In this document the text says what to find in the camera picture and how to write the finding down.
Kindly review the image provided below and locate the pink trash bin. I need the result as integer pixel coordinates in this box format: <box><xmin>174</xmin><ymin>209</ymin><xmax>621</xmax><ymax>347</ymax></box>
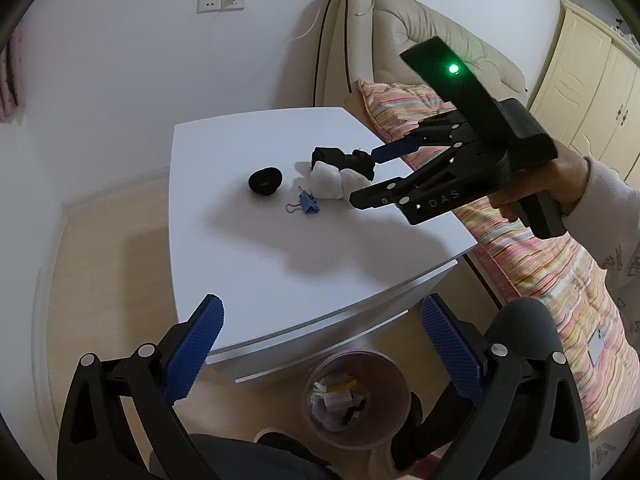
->
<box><xmin>302</xmin><ymin>350</ymin><xmax>411</xmax><ymax>451</ymax></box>

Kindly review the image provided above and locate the person's right hand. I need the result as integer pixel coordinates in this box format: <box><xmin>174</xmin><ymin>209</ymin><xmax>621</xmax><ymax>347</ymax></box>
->
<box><xmin>488</xmin><ymin>141</ymin><xmax>590</xmax><ymax>221</ymax></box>

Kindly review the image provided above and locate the black rolled sock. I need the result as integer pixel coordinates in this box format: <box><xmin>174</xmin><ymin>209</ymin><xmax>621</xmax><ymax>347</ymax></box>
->
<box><xmin>311</xmin><ymin>146</ymin><xmax>375</xmax><ymax>181</ymax></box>

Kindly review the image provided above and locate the white rolled sock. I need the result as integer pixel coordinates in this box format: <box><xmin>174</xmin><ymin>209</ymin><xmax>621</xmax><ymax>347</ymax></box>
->
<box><xmin>309</xmin><ymin>162</ymin><xmax>371</xmax><ymax>202</ymax></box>

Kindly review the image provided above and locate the blue binder clip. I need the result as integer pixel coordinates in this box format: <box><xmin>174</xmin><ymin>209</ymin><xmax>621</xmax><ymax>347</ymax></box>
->
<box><xmin>285</xmin><ymin>188</ymin><xmax>320</xmax><ymax>214</ymax></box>

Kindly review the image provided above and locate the cream wardrobe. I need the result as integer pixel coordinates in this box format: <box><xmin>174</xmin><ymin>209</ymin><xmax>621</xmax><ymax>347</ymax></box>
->
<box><xmin>530</xmin><ymin>0</ymin><xmax>639</xmax><ymax>188</ymax></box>

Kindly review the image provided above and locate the beige leather headboard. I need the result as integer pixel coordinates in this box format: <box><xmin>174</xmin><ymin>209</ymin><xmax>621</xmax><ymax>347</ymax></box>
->
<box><xmin>312</xmin><ymin>0</ymin><xmax>527</xmax><ymax>106</ymax></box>

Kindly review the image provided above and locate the white bedside table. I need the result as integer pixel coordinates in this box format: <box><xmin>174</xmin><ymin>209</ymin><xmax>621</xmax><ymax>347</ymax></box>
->
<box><xmin>168</xmin><ymin>107</ymin><xmax>475</xmax><ymax>384</ymax></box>

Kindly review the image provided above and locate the black scrunchie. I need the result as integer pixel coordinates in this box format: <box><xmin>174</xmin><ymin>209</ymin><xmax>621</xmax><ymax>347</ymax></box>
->
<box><xmin>247</xmin><ymin>167</ymin><xmax>283</xmax><ymax>197</ymax></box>

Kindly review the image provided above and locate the white patterned right sleeve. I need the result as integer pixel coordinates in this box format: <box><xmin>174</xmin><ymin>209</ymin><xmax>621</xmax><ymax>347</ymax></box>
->
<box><xmin>564</xmin><ymin>159</ymin><xmax>640</xmax><ymax>332</ymax></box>

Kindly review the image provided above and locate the striped colourful quilt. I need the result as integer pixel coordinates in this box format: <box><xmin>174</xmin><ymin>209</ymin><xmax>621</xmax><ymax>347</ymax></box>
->
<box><xmin>354</xmin><ymin>79</ymin><xmax>640</xmax><ymax>426</ymax></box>

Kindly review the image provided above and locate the pink dotted curtain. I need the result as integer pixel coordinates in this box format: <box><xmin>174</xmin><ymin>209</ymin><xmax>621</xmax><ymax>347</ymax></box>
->
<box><xmin>0</xmin><ymin>26</ymin><xmax>24</xmax><ymax>124</ymax></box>

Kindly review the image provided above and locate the white wall socket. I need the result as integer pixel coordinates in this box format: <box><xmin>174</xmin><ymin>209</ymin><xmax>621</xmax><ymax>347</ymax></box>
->
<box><xmin>196</xmin><ymin>0</ymin><xmax>246</xmax><ymax>14</ymax></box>

